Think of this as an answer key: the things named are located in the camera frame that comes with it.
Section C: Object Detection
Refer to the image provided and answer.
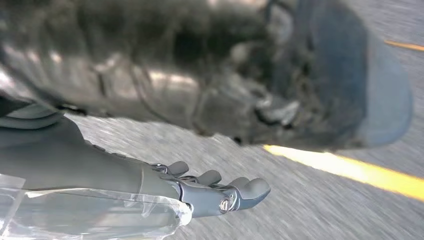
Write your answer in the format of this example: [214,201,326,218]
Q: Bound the yellow floor tape mark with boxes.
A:
[263,39,424,204]

